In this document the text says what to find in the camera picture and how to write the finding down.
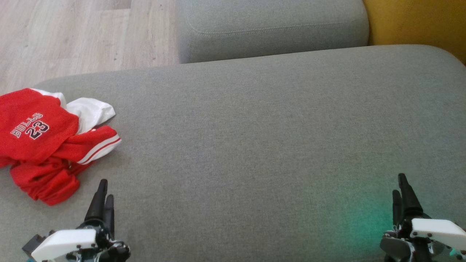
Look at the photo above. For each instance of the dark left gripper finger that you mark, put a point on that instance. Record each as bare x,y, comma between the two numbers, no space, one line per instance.
110,218
97,203

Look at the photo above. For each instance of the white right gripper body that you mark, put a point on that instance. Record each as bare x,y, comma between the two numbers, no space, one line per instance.
433,229

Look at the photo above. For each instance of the large grey sofa seat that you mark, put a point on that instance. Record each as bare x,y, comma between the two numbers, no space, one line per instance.
255,145

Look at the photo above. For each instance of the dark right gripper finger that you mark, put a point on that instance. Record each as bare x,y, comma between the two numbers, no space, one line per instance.
410,205
397,209

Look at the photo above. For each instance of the grey sofa seat cushion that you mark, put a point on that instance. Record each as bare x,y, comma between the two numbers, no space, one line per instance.
273,29

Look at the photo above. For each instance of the red jersey white striped trim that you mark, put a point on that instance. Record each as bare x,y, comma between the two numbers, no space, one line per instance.
91,145

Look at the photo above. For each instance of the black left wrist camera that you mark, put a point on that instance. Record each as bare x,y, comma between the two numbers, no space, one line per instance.
33,244

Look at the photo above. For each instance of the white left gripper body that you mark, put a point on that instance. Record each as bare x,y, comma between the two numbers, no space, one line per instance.
65,242

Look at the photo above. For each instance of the yellow sofa backrest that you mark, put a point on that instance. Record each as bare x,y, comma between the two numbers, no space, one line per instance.
418,22

